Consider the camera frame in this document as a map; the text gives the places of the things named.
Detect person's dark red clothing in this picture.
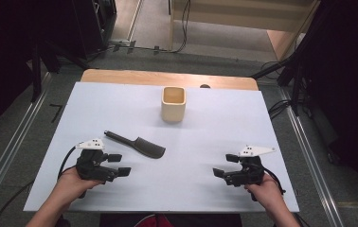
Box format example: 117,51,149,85
98,213,243,227

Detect left hand-held gripper cable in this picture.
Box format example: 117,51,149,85
0,145,79,227

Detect person's right hand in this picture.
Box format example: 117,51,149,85
243,173,285,216

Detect white table cover sheet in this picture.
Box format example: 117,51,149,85
23,81,300,213

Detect metal floor rail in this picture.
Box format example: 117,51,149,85
0,71,53,218
279,86,346,227

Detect black metal stand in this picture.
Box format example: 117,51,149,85
29,42,44,103

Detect hand-held gripper cable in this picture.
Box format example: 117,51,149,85
0,145,79,227
262,167,287,196

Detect person's left hand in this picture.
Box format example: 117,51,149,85
53,174,105,209

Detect black equipment cabinet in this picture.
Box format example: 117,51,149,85
71,0,118,60

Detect light wooden furniture panel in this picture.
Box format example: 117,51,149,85
169,0,322,61

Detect black floor cables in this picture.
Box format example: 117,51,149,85
267,98,293,120

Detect right hand-held gripper cable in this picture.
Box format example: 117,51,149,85
262,167,287,196

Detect cream square cup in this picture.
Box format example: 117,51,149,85
160,86,188,124

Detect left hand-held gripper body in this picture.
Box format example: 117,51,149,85
75,138,120,183

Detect black tripod stand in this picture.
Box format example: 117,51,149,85
251,46,308,117

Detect black comb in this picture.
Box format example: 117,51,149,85
103,130,167,160

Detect black hanging cable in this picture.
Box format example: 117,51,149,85
167,0,192,54

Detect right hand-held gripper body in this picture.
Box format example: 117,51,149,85
224,145,277,187

